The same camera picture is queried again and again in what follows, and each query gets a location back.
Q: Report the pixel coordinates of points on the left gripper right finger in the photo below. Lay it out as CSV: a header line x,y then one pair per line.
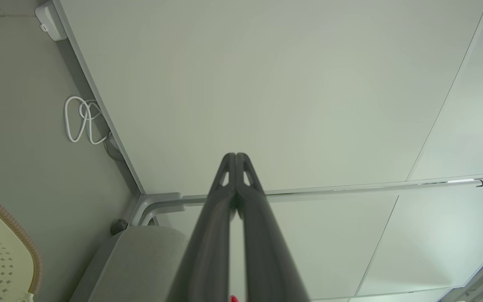
x,y
266,260

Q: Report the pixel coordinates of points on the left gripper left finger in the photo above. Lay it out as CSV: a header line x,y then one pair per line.
x,y
208,260

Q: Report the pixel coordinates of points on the grey partition foot with caster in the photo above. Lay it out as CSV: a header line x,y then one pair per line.
x,y
157,203

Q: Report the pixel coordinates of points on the white partition screen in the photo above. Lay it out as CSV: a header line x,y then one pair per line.
x,y
266,84

